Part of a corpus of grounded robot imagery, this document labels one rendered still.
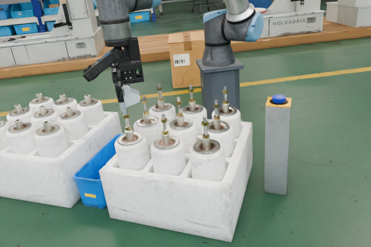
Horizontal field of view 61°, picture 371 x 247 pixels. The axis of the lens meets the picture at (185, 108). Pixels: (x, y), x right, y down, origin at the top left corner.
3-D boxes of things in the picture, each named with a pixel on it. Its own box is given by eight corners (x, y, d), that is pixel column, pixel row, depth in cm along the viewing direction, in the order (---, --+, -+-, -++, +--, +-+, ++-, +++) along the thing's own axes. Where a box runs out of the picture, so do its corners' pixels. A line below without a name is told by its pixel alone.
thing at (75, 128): (78, 150, 127) (67, 109, 120) (98, 152, 124) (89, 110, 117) (63, 163, 119) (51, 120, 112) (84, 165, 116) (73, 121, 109)
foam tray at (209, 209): (159, 153, 133) (153, 114, 126) (252, 164, 119) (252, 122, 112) (109, 218, 99) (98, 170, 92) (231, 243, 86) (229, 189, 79)
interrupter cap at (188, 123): (179, 118, 104) (179, 116, 104) (197, 123, 100) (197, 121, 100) (164, 127, 99) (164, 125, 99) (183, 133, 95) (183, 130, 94)
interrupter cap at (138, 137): (148, 138, 93) (148, 136, 93) (127, 149, 89) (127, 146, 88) (132, 132, 98) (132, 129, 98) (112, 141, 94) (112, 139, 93)
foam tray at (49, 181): (52, 141, 151) (42, 107, 144) (125, 149, 139) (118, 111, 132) (-17, 194, 117) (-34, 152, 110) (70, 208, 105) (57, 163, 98)
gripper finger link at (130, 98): (143, 116, 87) (138, 84, 84) (121, 119, 87) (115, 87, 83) (142, 112, 90) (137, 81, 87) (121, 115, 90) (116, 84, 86)
